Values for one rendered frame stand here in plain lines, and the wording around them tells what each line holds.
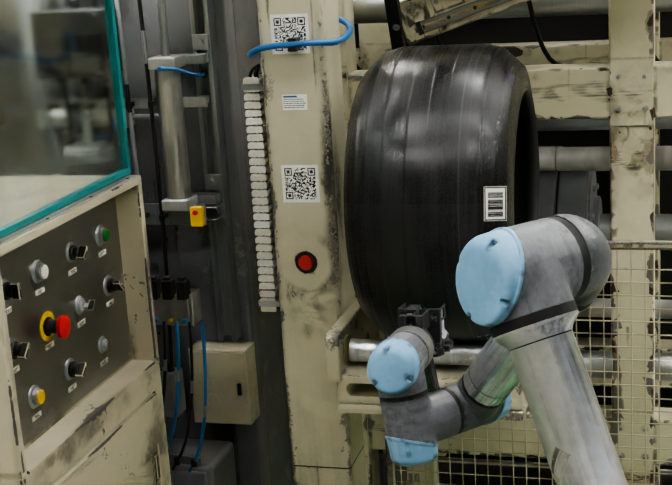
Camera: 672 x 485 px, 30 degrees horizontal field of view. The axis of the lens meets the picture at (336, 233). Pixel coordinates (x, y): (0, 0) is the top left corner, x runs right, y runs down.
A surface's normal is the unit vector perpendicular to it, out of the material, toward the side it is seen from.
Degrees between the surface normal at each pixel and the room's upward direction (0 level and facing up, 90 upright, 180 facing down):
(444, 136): 57
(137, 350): 90
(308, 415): 90
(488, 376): 103
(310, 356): 90
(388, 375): 83
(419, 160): 65
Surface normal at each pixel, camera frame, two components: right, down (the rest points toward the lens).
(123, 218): -0.26, 0.26
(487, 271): -0.85, 0.06
